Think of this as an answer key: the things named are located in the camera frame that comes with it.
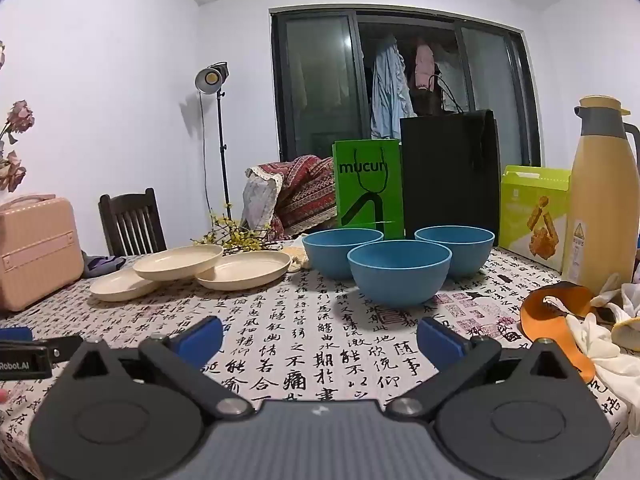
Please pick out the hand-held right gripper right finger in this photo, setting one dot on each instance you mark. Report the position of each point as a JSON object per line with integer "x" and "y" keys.
{"x": 437, "y": 340}

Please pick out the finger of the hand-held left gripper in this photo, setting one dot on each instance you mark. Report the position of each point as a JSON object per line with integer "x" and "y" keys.
{"x": 60, "y": 347}
{"x": 15, "y": 334}

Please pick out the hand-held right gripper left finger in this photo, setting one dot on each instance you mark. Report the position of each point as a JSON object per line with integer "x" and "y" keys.
{"x": 202, "y": 337}

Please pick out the blue bowl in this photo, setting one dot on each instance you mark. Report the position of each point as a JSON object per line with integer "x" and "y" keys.
{"x": 400, "y": 280}
{"x": 470, "y": 255}
{"x": 325, "y": 255}

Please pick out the cream round plate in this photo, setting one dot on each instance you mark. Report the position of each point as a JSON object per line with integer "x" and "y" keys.
{"x": 245, "y": 272}
{"x": 175, "y": 260}
{"x": 117, "y": 288}

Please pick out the pink hard-shell suitcase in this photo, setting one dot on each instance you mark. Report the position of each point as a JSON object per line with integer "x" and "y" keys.
{"x": 35, "y": 255}

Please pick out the grey purple pouch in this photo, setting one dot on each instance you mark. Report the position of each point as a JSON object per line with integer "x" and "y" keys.
{"x": 102, "y": 264}

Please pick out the calligraphy print tablecloth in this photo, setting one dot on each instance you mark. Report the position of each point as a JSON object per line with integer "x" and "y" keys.
{"x": 300, "y": 340}

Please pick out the yellow flower branch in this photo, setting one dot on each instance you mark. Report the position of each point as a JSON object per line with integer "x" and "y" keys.
{"x": 235, "y": 236}

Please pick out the yellow white knit glove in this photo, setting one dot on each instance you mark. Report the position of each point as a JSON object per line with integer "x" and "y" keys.
{"x": 300, "y": 260}

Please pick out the dark wooden chair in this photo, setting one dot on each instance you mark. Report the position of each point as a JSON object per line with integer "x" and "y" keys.
{"x": 132, "y": 220}

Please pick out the green paper bag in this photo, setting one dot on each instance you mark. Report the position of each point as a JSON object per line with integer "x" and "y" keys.
{"x": 392, "y": 200}

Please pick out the yellow-green snack box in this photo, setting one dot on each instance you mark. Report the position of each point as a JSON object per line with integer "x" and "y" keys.
{"x": 525, "y": 210}

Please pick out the white cloth gloves pile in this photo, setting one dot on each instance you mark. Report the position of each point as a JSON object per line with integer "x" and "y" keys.
{"x": 600, "y": 345}

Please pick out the black paper bag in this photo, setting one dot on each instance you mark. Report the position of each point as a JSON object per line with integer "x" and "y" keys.
{"x": 450, "y": 175}

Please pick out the red patterned blanket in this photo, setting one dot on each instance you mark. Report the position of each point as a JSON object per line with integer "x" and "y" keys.
{"x": 305, "y": 190}

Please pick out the beige thermos jug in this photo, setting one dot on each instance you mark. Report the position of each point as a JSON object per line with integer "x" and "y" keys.
{"x": 595, "y": 200}

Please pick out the dried pink flowers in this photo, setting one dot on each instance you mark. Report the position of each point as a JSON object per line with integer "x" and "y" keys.
{"x": 19, "y": 112}

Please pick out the hanging light blue shirt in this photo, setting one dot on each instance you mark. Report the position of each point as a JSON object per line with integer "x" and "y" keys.
{"x": 390, "y": 95}

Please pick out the hanging white garment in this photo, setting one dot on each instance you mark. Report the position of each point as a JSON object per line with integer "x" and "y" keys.
{"x": 450, "y": 85}

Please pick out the studio lamp on stand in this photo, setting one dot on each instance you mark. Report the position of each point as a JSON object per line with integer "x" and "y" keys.
{"x": 210, "y": 77}

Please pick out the hanging pink garment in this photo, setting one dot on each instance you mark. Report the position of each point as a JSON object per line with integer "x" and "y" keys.
{"x": 422, "y": 67}

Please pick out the dark framed glass door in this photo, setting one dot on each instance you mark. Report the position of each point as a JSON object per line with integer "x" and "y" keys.
{"x": 320, "y": 85}

